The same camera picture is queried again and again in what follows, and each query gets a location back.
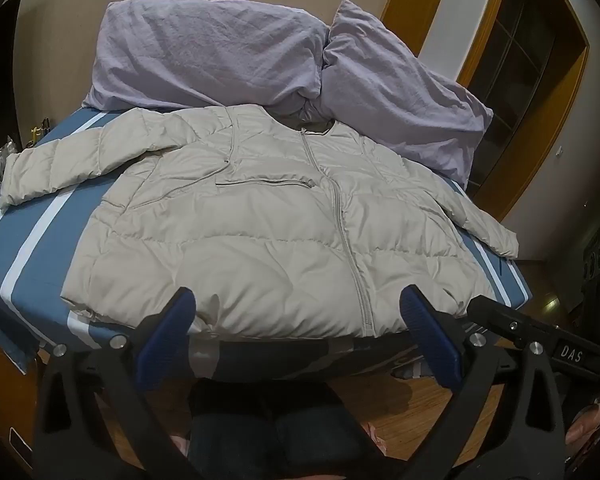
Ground person's legs in dark pants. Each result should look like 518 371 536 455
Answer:
186 379 383 480

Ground small lilac pillow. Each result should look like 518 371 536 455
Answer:
300 0 495 189

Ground blue white-striped bed sheet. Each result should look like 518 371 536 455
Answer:
0 107 534 382

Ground large lilac pillow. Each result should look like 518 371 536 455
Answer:
82 0 331 112

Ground person's right hand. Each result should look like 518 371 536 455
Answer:
565 402 600 466

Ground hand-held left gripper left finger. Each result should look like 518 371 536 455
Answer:
32 287 216 480

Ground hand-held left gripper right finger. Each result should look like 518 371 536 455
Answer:
399 284 567 480

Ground wooden door frame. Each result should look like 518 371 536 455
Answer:
380 0 591 261

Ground beige puffer jacket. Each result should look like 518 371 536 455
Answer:
0 104 520 339

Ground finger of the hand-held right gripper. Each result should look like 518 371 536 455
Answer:
467 295 600 387

